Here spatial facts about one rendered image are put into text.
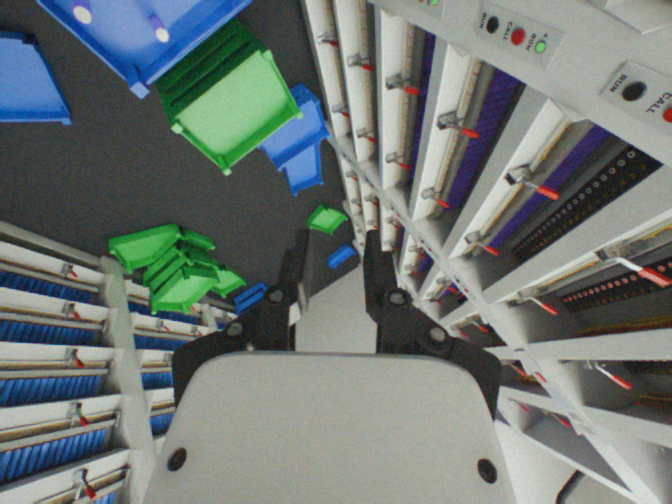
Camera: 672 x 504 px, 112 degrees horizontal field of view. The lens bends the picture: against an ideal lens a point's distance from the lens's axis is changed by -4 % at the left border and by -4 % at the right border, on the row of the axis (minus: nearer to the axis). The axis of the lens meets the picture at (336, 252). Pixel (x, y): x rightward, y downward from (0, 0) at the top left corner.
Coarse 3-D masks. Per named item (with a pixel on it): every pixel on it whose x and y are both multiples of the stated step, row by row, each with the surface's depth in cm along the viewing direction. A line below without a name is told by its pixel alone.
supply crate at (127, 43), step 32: (64, 0) 31; (96, 0) 32; (128, 0) 34; (160, 0) 36; (192, 0) 37; (224, 0) 39; (96, 32) 35; (128, 32) 36; (192, 32) 40; (128, 64) 39; (160, 64) 39
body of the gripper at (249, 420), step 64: (192, 384) 8; (256, 384) 8; (320, 384) 8; (384, 384) 8; (448, 384) 8; (192, 448) 6; (256, 448) 6; (320, 448) 6; (384, 448) 6; (448, 448) 6
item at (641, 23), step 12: (588, 0) 24; (600, 0) 23; (612, 0) 22; (624, 0) 22; (636, 0) 22; (648, 0) 22; (660, 0) 22; (612, 12) 22; (624, 12) 22; (636, 12) 22; (648, 12) 21; (660, 12) 21; (624, 24) 22; (636, 24) 21; (648, 24) 21; (660, 24) 21
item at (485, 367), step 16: (432, 352) 10; (448, 352) 10; (464, 352) 10; (480, 352) 10; (464, 368) 9; (480, 368) 9; (496, 368) 9; (480, 384) 9; (496, 384) 9; (496, 400) 9
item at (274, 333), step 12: (276, 288) 11; (264, 300) 11; (276, 300) 11; (288, 300) 11; (264, 312) 10; (276, 312) 10; (288, 312) 10; (264, 324) 10; (276, 324) 10; (288, 324) 10; (264, 336) 10; (276, 336) 10; (288, 336) 10; (264, 348) 9; (276, 348) 9; (288, 348) 10
